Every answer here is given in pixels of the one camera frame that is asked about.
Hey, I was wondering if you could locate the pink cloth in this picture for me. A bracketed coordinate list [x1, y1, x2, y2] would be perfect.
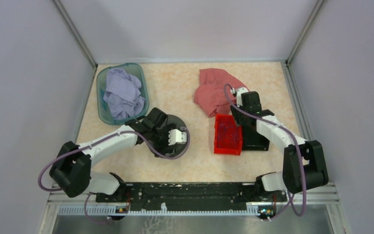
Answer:
[193, 68, 246, 117]

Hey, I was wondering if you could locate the black cable spool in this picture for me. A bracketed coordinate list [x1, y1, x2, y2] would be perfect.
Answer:
[150, 115, 190, 160]

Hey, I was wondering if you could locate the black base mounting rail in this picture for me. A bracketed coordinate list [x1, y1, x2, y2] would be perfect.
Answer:
[96, 182, 287, 212]

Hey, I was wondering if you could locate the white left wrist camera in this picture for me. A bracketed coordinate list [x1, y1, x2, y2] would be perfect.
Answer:
[168, 129, 187, 146]

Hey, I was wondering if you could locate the red plastic bin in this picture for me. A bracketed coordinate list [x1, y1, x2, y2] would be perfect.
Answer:
[213, 114, 243, 156]

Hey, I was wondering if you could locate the black plastic bin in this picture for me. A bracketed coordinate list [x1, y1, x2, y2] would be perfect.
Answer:
[242, 125, 270, 151]

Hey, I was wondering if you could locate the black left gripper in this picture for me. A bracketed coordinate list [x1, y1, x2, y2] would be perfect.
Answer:
[150, 123, 176, 157]

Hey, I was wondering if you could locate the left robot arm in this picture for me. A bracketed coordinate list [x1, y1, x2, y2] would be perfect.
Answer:
[49, 108, 190, 202]

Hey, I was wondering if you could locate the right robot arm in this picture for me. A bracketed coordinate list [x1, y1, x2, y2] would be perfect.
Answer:
[230, 87, 329, 201]

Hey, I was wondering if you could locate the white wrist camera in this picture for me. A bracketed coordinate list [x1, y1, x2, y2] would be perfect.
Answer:
[168, 129, 187, 146]
[230, 87, 249, 97]

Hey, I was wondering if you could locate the lavender cloth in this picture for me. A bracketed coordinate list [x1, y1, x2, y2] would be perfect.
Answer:
[103, 68, 145, 120]

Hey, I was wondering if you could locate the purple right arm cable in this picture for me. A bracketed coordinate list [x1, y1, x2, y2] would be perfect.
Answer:
[223, 84, 308, 220]

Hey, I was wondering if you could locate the teal plastic tray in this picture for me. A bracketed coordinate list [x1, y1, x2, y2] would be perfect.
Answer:
[96, 63, 150, 125]

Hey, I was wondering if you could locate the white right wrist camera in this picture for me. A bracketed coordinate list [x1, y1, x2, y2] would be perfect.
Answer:
[230, 87, 249, 97]

